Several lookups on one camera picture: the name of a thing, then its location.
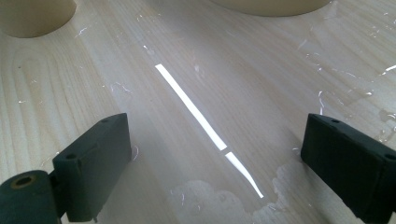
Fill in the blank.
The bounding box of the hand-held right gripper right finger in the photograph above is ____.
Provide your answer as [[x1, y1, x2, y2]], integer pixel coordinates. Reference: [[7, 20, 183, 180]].
[[300, 113, 396, 224]]

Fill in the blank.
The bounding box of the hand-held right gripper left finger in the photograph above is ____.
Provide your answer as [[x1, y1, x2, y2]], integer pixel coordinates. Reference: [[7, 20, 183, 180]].
[[51, 112, 133, 223]]

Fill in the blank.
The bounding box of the beige paper cup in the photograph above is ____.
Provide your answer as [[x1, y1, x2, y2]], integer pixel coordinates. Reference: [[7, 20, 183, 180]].
[[0, 0, 78, 39]]

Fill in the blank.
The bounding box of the beige round dish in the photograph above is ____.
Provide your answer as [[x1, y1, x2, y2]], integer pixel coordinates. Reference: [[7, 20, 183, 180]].
[[210, 0, 332, 18]]

